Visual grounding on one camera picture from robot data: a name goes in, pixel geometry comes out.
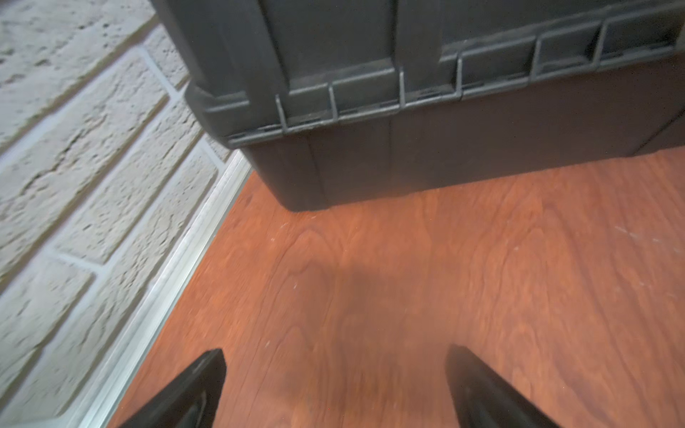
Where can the aluminium wall edge strip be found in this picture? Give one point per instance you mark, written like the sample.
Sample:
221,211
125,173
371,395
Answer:
103,398

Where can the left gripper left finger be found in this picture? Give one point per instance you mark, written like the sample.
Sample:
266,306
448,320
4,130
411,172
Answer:
190,400

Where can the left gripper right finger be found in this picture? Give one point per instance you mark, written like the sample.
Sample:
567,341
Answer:
482,398

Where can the black plastic toolbox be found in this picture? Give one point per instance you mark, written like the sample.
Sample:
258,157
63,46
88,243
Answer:
337,102

